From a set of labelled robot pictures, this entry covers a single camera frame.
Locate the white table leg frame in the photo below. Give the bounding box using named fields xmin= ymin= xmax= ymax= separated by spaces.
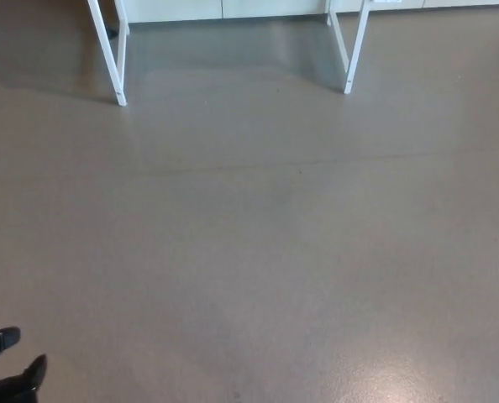
xmin=87 ymin=0 xmax=129 ymax=107
xmin=326 ymin=0 xmax=373 ymax=95

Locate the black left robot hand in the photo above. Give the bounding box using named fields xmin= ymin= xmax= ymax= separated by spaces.
xmin=0 ymin=326 xmax=48 ymax=403

